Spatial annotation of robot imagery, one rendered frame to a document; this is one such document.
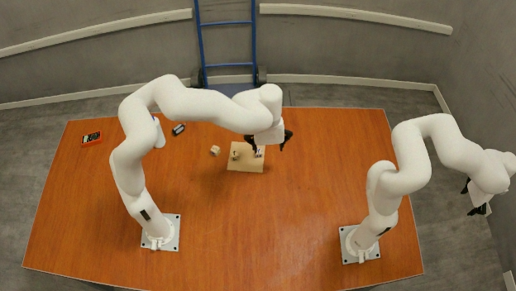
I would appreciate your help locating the white plastic bottle with blue cap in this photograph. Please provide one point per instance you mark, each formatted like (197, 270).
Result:
(160, 139)

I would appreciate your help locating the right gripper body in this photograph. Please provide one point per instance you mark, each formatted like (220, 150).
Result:
(478, 197)

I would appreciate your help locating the tan square mat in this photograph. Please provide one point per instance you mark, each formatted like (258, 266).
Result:
(247, 161)

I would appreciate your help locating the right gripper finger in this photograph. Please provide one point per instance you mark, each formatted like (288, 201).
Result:
(465, 189)
(478, 210)

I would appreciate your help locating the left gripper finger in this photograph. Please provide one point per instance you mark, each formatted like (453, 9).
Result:
(251, 141)
(288, 134)

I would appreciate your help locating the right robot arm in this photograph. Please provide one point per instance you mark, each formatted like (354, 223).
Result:
(387, 186)

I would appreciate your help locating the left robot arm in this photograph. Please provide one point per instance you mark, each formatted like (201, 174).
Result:
(179, 104)

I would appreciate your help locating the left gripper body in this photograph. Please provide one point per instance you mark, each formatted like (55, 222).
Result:
(274, 135)

